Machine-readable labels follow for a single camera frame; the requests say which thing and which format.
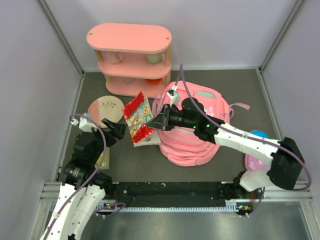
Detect clear glass on lower shelf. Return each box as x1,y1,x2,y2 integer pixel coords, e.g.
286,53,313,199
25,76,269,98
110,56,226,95
123,77,135,85

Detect green sticker book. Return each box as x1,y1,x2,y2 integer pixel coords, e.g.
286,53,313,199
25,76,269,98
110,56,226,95
95,147,110,170

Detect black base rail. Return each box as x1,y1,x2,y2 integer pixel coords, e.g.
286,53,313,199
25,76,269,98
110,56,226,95
103,181,262,208

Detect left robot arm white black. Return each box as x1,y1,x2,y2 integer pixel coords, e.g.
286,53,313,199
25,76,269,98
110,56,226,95
41,113,126,240

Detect pink pencil case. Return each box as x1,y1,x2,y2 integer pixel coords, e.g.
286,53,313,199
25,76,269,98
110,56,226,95
244,130,268,171

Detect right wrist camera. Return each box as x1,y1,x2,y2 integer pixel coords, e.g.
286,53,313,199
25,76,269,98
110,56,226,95
166,85,181,106

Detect pink school backpack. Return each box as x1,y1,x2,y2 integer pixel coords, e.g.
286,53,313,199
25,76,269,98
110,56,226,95
157,82,250,167

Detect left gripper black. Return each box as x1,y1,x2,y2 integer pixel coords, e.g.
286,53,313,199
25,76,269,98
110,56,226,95
90,117,128,163

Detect red colourful comic book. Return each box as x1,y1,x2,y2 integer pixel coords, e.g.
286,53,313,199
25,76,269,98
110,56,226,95
122,91,161,147

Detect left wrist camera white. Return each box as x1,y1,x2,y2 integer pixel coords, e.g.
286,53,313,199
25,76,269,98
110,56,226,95
69,113,97,133

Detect grey slotted cable duct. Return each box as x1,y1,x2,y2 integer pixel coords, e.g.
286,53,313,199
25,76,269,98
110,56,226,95
93,202,253,214

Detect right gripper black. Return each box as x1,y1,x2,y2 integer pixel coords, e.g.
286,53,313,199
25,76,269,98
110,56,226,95
147,104,197,132

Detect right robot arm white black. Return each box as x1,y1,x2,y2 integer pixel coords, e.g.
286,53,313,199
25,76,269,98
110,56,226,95
147,97,305,198

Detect pink cup on shelf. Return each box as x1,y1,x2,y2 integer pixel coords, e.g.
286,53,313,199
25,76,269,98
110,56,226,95
106,51,122,65

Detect orange bowl on lower shelf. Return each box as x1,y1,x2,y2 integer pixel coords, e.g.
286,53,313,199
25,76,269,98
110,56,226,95
146,78,162,85

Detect pale green cup on shelf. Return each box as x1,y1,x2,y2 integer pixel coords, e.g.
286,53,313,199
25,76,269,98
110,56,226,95
146,52,162,65

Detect pink and cream plate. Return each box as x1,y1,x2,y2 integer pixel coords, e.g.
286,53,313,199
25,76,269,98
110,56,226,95
87,95,124,128

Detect pink three-tier shelf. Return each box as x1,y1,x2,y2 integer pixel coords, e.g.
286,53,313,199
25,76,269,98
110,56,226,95
86,22,172,98

